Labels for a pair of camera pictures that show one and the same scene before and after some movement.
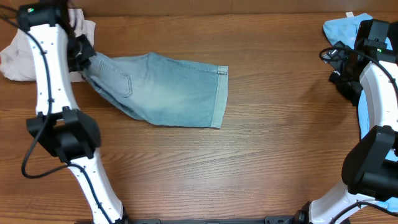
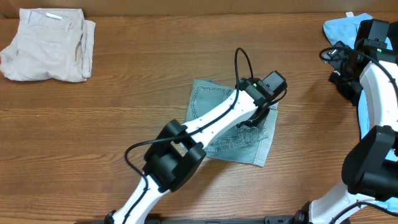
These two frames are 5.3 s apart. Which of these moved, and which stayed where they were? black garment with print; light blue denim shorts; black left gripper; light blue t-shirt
Moved: black left gripper; light blue denim shorts
Stayed: black garment with print; light blue t-shirt
